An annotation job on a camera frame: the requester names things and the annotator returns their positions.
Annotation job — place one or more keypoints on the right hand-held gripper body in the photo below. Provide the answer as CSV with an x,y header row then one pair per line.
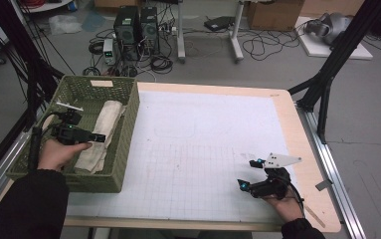
x,y
271,187

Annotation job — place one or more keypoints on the white desk leg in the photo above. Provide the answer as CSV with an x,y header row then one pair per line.
x,y
181,33
236,36

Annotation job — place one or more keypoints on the grey tape piece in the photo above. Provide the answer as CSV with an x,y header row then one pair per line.
x,y
324,185

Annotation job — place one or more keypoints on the brown cardboard box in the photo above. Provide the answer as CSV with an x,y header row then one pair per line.
x,y
274,15

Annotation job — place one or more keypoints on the small black computer tower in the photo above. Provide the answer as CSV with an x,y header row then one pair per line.
x,y
150,30

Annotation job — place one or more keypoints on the white power supply unit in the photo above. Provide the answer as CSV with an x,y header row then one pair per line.
x,y
109,51

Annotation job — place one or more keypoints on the clear plastic bag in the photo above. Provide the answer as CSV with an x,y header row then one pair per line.
x,y
65,24

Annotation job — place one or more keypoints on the person's right hand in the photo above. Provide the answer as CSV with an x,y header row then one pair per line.
x,y
287,209

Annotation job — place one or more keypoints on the green woven basket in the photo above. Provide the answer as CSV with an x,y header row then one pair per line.
x,y
115,159

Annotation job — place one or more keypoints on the white grid mat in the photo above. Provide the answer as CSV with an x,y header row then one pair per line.
x,y
204,132

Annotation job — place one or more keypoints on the white floor board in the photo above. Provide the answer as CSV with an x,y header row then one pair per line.
x,y
317,49

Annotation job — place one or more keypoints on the black frame stand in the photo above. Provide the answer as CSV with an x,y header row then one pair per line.
x,y
330,63
29,66

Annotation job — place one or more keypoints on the cream patterned cloth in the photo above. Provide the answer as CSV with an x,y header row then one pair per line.
x,y
103,132

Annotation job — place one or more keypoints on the black flat device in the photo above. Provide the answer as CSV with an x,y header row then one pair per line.
x,y
219,23

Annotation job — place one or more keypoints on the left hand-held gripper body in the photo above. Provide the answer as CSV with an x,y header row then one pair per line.
x,y
70,134

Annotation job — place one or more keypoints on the large black computer tower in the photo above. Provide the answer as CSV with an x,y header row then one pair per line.
x,y
126,31

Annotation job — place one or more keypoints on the person's left hand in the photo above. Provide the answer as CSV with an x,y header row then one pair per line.
x,y
58,156

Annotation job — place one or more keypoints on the white power strip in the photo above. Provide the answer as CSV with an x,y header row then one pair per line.
x,y
168,30

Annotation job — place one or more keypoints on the thin wooden stick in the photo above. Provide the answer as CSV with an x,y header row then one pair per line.
x,y
315,217

